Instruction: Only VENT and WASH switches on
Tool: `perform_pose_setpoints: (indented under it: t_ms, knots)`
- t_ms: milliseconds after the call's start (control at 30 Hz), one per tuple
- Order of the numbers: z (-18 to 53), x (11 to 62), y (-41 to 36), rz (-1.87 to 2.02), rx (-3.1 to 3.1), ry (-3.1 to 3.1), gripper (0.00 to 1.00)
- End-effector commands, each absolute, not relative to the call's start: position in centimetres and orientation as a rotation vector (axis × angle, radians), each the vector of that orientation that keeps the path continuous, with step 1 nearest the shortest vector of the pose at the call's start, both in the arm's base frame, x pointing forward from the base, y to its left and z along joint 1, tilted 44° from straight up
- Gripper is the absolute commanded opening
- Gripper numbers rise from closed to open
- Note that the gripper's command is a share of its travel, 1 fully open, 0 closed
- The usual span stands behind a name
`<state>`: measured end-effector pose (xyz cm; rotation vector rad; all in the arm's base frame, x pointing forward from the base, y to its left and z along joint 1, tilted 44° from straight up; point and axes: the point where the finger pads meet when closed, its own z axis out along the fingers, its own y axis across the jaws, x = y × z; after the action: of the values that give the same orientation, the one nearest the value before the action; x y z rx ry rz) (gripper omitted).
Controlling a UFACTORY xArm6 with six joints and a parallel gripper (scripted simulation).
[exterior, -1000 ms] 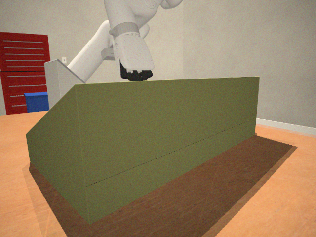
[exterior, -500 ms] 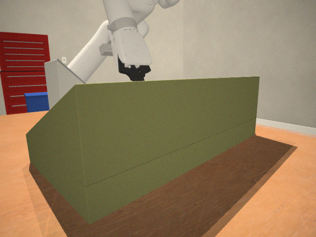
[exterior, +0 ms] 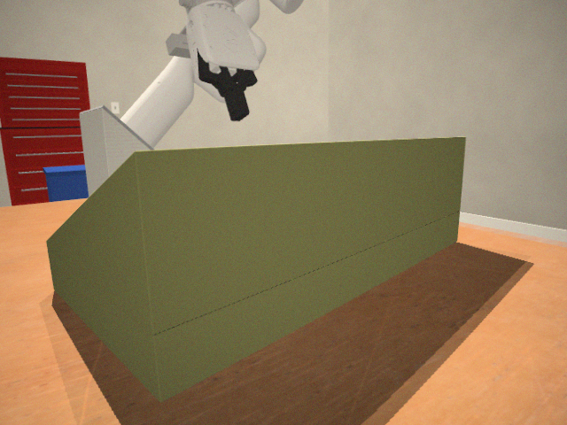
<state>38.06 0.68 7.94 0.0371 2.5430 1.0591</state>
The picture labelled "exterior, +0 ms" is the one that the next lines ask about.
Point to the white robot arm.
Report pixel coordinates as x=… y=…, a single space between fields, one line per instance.
x=160 y=106

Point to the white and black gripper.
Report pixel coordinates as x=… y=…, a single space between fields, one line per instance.
x=220 y=38

